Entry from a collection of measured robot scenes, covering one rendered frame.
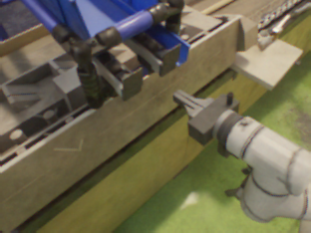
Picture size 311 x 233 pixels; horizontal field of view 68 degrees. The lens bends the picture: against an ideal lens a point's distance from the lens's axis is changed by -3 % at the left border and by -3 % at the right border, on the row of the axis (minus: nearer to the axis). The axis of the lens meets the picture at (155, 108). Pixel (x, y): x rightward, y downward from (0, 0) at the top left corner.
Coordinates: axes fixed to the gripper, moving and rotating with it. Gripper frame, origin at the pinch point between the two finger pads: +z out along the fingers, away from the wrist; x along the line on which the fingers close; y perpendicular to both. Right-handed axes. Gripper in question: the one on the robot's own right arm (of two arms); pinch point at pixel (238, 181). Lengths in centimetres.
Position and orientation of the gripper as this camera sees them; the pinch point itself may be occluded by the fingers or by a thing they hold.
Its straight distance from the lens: 105.5
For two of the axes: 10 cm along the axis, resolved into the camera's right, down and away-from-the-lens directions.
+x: 6.9, -5.1, 5.2
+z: -3.4, 4.0, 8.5
